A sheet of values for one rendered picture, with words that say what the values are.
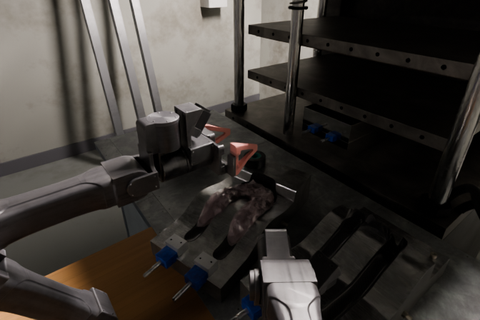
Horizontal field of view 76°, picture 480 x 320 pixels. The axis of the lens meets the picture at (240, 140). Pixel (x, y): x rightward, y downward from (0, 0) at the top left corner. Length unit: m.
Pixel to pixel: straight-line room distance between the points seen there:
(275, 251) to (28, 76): 2.80
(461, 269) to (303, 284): 0.75
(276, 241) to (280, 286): 0.12
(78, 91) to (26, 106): 0.42
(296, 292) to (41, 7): 2.87
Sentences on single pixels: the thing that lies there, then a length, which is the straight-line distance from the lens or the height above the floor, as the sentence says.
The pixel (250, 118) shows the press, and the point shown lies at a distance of 1.81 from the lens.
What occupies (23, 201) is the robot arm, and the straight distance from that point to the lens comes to 0.54.
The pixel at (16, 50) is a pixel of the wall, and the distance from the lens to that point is 3.05.
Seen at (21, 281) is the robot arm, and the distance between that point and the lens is 0.61.
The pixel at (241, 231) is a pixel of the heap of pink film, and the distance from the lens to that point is 0.90.
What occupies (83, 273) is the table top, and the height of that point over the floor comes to 0.80.
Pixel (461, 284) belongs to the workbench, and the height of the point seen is 0.80.
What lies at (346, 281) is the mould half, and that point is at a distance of 0.84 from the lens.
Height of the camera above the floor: 1.52
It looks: 28 degrees down
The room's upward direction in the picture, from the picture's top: straight up
